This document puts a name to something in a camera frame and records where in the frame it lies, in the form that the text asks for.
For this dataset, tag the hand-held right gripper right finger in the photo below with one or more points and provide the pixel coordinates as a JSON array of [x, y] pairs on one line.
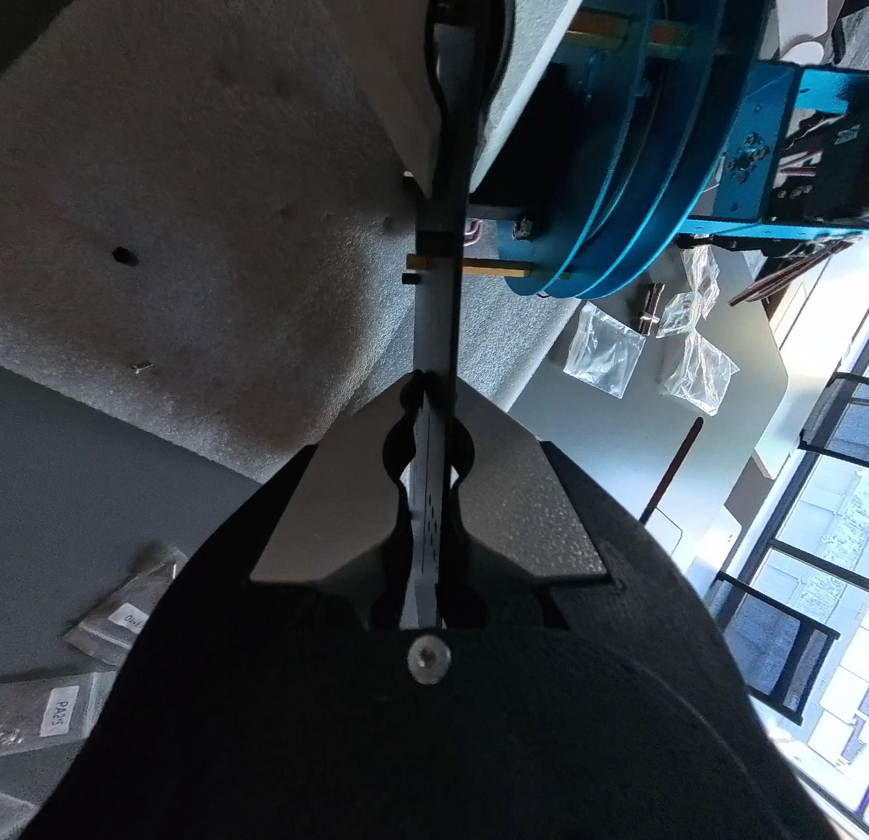
[[529, 507]]

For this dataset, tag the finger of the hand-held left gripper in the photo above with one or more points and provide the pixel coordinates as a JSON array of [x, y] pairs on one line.
[[380, 52], [543, 11]]

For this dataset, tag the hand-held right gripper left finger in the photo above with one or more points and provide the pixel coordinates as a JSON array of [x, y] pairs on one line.
[[319, 514]]

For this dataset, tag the blue toy robot arm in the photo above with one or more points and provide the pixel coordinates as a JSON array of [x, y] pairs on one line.
[[645, 174]]

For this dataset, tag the black triangular base plate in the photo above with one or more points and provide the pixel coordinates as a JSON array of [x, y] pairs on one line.
[[434, 310]]

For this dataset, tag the dark grey desk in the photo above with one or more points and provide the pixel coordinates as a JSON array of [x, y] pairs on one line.
[[102, 480]]

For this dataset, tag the crumpled clear plastic bag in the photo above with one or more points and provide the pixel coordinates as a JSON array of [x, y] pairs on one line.
[[679, 313], [604, 351], [703, 269], [699, 375]]

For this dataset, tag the white foam sheet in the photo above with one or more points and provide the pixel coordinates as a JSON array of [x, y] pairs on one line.
[[203, 174]]

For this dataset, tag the group of small clear bags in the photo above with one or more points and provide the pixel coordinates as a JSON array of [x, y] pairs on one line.
[[122, 622]]

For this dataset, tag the small brown metal rod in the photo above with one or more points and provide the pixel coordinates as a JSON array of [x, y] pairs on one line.
[[650, 307]]

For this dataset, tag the black mesh chair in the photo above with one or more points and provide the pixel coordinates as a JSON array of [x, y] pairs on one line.
[[835, 419], [767, 643]]

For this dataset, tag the large glass window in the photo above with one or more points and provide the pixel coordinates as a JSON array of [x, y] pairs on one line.
[[835, 534]]

